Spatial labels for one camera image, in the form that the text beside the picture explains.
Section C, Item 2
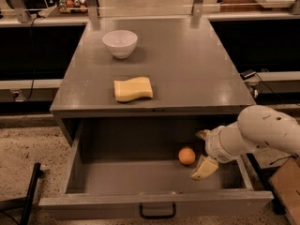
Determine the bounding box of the open grey top drawer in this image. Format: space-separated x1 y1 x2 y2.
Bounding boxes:
39 117 273 219

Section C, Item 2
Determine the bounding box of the black metal leg left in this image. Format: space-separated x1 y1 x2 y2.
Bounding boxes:
0 162 44 225

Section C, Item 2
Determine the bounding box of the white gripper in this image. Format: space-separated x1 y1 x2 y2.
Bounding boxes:
190 126 237 181

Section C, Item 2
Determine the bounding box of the white ceramic bowl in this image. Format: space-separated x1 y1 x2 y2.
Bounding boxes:
102 30 138 58

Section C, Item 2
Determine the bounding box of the cardboard box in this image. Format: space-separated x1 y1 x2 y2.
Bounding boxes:
270 157 300 225

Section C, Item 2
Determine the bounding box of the grey cabinet counter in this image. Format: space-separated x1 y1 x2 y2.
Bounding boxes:
51 17 254 142

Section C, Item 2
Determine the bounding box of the small black device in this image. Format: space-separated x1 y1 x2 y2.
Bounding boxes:
240 69 256 80

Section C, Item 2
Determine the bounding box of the orange fruit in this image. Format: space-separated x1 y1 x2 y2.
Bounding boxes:
178 147 196 165

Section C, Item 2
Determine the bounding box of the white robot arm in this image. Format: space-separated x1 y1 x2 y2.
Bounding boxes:
190 105 300 180

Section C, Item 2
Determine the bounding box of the yellow sponge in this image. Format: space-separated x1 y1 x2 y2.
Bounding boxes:
113 77 153 102

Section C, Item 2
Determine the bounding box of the black hanging cable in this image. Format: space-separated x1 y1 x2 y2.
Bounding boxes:
23 14 39 102

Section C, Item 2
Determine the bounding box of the black drawer handle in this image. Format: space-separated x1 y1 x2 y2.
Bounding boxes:
139 203 177 219

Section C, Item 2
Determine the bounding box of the black metal leg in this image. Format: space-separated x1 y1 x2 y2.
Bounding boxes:
247 154 286 215
0 162 44 225

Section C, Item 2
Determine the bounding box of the black metal leg right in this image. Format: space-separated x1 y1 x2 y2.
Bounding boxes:
247 154 286 215

